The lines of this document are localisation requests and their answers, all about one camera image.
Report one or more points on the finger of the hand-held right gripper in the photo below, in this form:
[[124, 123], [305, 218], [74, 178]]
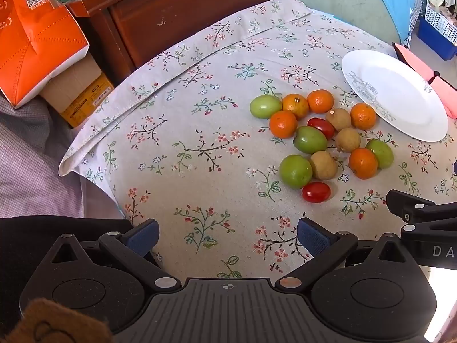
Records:
[[410, 205]]

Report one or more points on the white plate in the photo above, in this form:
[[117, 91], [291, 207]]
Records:
[[394, 94]]

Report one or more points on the pale green chair back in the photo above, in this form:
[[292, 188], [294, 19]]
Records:
[[342, 1]]

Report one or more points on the red cherry tomato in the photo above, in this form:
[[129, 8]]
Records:
[[321, 127], [316, 192]]

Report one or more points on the blue plastic crate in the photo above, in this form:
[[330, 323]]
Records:
[[435, 41]]

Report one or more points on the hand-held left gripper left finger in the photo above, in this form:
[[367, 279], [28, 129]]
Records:
[[142, 238]]

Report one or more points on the pink cloth pouch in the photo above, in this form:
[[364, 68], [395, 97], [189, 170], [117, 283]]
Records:
[[430, 75]]

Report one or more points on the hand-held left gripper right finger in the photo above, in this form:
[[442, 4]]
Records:
[[313, 237]]

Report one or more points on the dark wooden cabinet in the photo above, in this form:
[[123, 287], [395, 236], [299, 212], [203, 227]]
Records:
[[171, 18]]

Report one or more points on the brown longan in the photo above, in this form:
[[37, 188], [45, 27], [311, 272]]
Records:
[[339, 119], [348, 139], [323, 165]]

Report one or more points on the brown plush toy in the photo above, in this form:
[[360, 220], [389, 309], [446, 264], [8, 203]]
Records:
[[53, 323]]

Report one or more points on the floral tablecloth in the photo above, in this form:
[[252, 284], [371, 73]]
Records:
[[200, 143]]

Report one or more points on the orange mandarin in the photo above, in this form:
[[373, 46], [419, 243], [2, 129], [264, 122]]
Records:
[[362, 163], [295, 106], [320, 101], [283, 124], [363, 116]]

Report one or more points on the green jujube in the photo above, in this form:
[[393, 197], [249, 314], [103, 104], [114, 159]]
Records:
[[295, 171], [265, 107], [310, 139], [381, 153]]

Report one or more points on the orange tissue pack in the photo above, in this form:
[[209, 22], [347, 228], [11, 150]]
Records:
[[35, 39]]

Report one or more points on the brown cardboard box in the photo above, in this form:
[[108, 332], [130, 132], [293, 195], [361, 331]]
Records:
[[76, 87]]

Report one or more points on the white lattice basket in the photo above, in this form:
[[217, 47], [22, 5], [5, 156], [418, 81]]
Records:
[[441, 19]]

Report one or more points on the checked purple cloth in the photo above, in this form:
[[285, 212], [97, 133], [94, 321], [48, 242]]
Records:
[[32, 160]]

